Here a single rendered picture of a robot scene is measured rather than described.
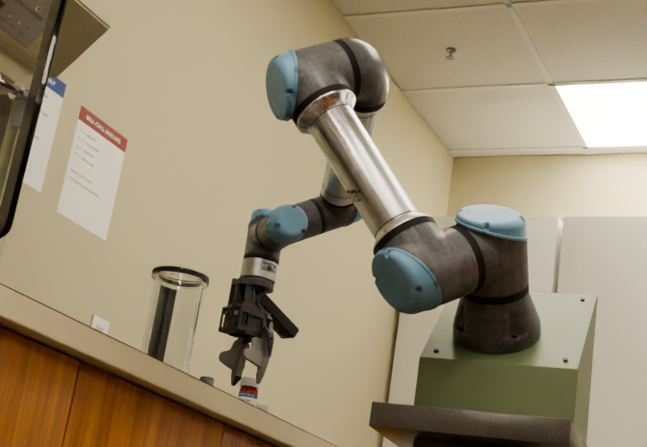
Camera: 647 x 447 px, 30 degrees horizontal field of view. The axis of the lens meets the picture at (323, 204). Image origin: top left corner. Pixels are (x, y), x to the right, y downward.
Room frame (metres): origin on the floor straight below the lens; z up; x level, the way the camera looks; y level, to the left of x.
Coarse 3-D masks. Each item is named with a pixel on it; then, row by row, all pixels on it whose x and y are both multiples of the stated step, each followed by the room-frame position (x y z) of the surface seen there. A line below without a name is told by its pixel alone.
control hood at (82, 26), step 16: (80, 0) 1.82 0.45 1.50; (64, 16) 1.83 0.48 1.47; (80, 16) 1.84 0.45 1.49; (96, 16) 1.86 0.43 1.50; (64, 32) 1.86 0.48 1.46; (80, 32) 1.87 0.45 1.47; (96, 32) 1.89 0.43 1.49; (64, 48) 1.89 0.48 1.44; (80, 48) 1.90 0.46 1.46; (64, 64) 1.92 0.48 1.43
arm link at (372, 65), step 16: (352, 48) 1.94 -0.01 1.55; (368, 48) 1.95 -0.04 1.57; (368, 64) 1.95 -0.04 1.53; (384, 64) 2.00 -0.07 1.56; (368, 80) 1.96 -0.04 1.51; (384, 80) 2.00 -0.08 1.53; (368, 96) 2.01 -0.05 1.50; (384, 96) 2.04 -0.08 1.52; (368, 112) 2.05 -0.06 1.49; (368, 128) 2.11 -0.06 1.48; (336, 176) 2.23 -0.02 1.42; (336, 192) 2.26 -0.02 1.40; (320, 208) 2.31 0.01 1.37; (336, 208) 2.30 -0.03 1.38; (352, 208) 2.33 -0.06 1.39; (336, 224) 2.34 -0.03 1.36
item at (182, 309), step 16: (160, 272) 2.16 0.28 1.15; (176, 272) 2.15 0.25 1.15; (160, 288) 2.16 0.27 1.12; (176, 288) 2.15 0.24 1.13; (192, 288) 2.16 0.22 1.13; (160, 304) 2.16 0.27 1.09; (176, 304) 2.16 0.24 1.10; (192, 304) 2.17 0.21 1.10; (160, 320) 2.16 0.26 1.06; (176, 320) 2.16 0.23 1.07; (192, 320) 2.18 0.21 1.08; (144, 336) 2.18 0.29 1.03; (160, 336) 2.16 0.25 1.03; (176, 336) 2.16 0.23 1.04; (192, 336) 2.18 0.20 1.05; (144, 352) 2.17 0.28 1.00; (160, 352) 2.15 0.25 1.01; (176, 352) 2.16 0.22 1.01
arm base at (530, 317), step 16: (528, 288) 1.96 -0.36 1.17; (464, 304) 1.99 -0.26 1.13; (480, 304) 1.95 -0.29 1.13; (496, 304) 1.94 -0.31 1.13; (512, 304) 1.95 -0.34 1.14; (528, 304) 1.97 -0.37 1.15; (464, 320) 1.99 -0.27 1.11; (480, 320) 1.97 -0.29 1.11; (496, 320) 1.96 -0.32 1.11; (512, 320) 1.96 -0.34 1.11; (528, 320) 1.97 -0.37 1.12; (464, 336) 2.00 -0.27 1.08; (480, 336) 1.98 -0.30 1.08; (496, 336) 1.97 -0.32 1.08; (512, 336) 1.98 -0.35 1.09; (528, 336) 1.98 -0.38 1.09; (480, 352) 1.99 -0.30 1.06; (496, 352) 1.98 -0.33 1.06; (512, 352) 1.98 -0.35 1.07
